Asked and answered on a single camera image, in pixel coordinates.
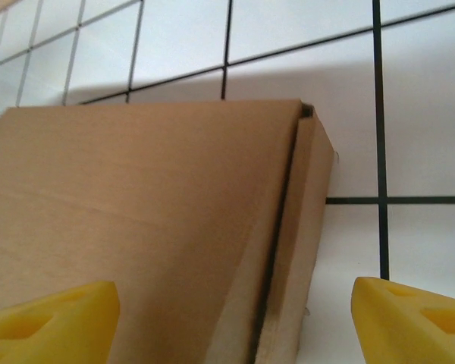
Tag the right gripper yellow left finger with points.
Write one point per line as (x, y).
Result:
(49, 326)

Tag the brown cardboard paper box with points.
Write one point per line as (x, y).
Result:
(136, 212)

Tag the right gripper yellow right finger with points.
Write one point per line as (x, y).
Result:
(413, 322)

